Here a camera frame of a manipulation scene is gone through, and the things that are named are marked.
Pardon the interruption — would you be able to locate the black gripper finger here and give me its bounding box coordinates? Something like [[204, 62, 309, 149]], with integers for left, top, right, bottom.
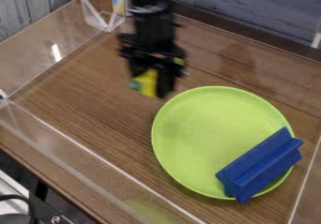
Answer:
[[128, 57, 151, 78], [156, 64, 183, 98]]

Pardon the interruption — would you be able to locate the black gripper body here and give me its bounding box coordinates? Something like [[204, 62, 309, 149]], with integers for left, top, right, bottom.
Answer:
[[116, 4, 187, 71]]

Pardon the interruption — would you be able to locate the yellow toy banana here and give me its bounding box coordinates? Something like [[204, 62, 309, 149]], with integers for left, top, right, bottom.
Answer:
[[128, 57, 186, 98]]

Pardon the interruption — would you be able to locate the blue plastic block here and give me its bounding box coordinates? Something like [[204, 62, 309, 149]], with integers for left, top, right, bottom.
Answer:
[[215, 127, 303, 203]]

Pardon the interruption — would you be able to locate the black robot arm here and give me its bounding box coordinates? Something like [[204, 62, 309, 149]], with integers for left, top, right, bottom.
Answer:
[[118, 0, 186, 98]]

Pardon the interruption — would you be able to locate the green round plate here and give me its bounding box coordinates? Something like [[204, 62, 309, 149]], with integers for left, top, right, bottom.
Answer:
[[150, 86, 291, 200]]

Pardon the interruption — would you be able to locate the clear acrylic enclosure wall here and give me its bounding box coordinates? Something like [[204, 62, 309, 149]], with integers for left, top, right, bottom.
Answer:
[[0, 0, 321, 224]]

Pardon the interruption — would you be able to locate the black cable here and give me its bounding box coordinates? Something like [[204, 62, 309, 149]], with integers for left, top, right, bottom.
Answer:
[[0, 194, 41, 224]]

